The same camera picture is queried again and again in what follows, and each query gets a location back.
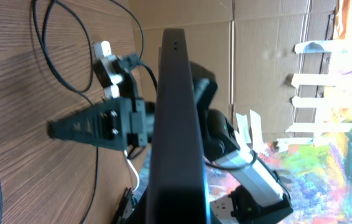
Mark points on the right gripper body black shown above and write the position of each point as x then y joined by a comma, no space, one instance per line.
141,120

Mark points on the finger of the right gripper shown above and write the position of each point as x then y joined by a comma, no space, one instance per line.
103,124

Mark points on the Samsung Galaxy smartphone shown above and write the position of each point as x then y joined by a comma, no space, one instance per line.
177,191

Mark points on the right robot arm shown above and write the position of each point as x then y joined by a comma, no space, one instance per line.
260,196

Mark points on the white power strip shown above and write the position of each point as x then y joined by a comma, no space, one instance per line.
108,78

